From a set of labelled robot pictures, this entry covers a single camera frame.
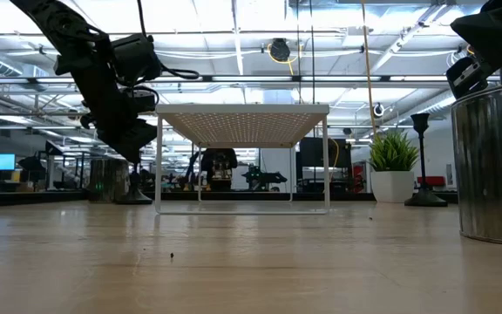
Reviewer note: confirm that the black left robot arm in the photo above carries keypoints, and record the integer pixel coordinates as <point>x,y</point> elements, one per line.
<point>76,43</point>

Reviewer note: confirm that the black background screen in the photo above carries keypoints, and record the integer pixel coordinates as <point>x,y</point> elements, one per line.
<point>320,152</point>

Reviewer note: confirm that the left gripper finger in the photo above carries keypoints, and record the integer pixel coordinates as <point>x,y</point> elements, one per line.
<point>122,144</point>
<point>148,133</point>

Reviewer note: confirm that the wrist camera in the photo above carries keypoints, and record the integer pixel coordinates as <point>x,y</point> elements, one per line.
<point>466,78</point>
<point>135,59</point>

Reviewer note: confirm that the black background robot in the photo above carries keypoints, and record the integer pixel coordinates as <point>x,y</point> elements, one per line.
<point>219,159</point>

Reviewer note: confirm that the red box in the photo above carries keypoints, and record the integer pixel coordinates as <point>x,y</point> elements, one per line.
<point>431,181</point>

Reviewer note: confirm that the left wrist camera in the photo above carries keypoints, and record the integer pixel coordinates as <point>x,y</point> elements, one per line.
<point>135,59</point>

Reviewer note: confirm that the green and black machine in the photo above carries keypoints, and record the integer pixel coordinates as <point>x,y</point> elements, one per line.
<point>262,178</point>

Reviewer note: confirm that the green plant in white pot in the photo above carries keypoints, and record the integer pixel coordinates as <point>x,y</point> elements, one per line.
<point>392,185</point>

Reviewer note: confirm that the white perforated metal shelf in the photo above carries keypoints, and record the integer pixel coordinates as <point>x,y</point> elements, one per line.
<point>242,126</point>

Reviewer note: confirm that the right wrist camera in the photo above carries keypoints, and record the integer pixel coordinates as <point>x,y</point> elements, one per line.
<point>466,78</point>

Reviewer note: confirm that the galvanized metal can with lid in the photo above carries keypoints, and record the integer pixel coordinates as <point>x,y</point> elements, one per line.
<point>495,165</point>
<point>103,179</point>

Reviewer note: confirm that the black candle stick holder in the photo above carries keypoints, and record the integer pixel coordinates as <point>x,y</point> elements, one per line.
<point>134,197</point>
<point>425,198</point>

